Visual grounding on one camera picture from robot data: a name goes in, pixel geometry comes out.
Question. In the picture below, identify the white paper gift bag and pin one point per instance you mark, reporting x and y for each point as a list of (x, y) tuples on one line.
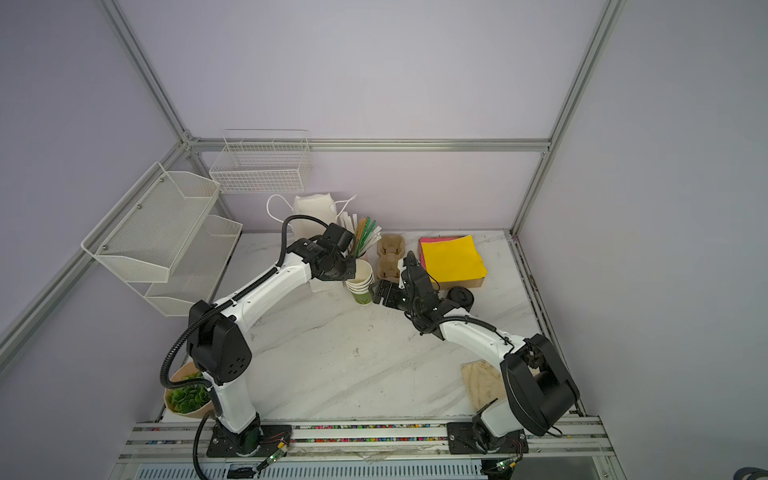
[(320, 206)]

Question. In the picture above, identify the white wire basket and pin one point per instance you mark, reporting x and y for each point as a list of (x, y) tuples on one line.
[(263, 161)]

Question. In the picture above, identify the brown pulp cup carrier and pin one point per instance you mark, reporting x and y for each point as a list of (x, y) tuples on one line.
[(391, 249)]

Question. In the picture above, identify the beige work glove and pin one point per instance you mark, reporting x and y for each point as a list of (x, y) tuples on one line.
[(483, 383)]

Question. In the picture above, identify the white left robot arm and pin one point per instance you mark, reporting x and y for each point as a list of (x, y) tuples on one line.
[(218, 346)]

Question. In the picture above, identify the stack of green paper cups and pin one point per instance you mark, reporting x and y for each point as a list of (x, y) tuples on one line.
[(359, 285)]

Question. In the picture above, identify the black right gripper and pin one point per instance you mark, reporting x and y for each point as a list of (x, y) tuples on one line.
[(391, 288)]

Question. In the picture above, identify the brown cardboard napkin box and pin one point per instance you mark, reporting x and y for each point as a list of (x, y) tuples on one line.
[(462, 282)]

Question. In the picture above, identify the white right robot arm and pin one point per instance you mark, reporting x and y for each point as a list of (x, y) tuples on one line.
[(539, 388)]

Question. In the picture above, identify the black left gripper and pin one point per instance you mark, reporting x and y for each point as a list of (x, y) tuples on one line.
[(350, 273)]

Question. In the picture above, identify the bundle of wrapped straws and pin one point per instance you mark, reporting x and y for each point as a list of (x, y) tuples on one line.
[(366, 230)]

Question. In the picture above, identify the stack of black cup lids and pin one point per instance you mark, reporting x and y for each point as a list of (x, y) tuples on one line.
[(462, 296)]

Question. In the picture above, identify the yellow paper napkin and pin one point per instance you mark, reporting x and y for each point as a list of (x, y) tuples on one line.
[(453, 258)]

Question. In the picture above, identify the white mesh two-tier shelf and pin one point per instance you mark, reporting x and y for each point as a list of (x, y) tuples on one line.
[(164, 241)]

